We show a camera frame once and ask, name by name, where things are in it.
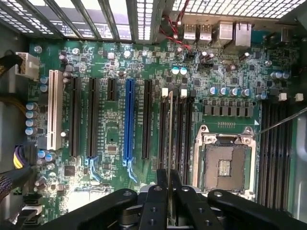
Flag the RAM memory stick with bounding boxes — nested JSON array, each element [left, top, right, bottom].
[[167, 83, 178, 172]]

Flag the metal CPU socket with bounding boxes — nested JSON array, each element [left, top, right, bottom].
[[191, 124, 258, 195]]

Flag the green motherboard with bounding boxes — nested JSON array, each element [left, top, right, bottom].
[[28, 39, 300, 218]]

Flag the long black expansion slot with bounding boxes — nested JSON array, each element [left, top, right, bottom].
[[69, 76, 82, 158], [141, 79, 154, 161], [87, 77, 100, 159]]

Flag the blue expansion slot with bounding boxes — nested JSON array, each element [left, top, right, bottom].
[[122, 78, 136, 161]]

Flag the metal socket locking lever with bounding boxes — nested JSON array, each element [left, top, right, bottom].
[[238, 112, 307, 139]]

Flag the short black expansion slot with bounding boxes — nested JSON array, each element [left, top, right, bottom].
[[106, 77, 118, 102]]

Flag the white expansion slot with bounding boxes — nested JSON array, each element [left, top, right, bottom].
[[47, 69, 64, 151]]

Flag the silver USB port block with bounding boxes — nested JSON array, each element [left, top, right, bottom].
[[198, 23, 213, 42], [183, 23, 198, 41]]

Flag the silver rear port block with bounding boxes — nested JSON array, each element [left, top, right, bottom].
[[217, 21, 235, 46]]

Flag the silver ethernet port block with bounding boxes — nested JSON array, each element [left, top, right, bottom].
[[234, 21, 253, 47]]

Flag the black open PC case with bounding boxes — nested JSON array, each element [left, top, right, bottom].
[[0, 0, 307, 230]]

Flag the white power connector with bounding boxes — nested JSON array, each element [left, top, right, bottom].
[[14, 52, 41, 81]]

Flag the purple yellow wire plug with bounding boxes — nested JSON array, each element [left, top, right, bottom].
[[13, 143, 38, 170]]

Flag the braided cable bundle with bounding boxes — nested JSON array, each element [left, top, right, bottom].
[[0, 164, 33, 203]]

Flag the red black twisted wire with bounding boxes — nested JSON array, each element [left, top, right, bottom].
[[162, 0, 193, 53]]

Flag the yellow power wires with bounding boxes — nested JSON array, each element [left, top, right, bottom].
[[0, 94, 27, 117]]

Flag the black sleeved power cable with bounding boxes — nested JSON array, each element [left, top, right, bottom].
[[0, 55, 20, 75]]

